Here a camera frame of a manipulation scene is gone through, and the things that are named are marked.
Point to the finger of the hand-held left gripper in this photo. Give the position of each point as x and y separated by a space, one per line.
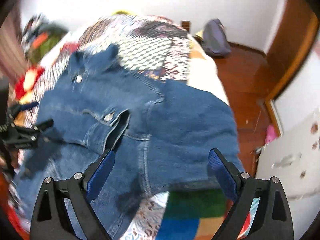
37 127
22 142

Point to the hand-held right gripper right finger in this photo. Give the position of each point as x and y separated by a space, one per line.
222 177

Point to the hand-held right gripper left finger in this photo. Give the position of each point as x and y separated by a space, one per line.
102 170

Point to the blue denim jacket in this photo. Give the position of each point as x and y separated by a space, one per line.
160 130

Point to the red plush toy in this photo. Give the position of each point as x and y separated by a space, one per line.
27 80

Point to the colourful block bedsheet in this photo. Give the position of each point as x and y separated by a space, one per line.
195 212

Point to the striped curtain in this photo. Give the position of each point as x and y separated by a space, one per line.
10 50

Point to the pink toy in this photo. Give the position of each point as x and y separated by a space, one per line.
270 133

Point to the white cabinet with stickers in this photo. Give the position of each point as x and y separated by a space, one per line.
295 142

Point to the pile of clutter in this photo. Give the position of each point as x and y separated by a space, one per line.
41 26

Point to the yellow pillow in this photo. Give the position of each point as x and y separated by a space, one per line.
122 12

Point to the wooden door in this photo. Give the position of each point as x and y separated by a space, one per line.
287 42

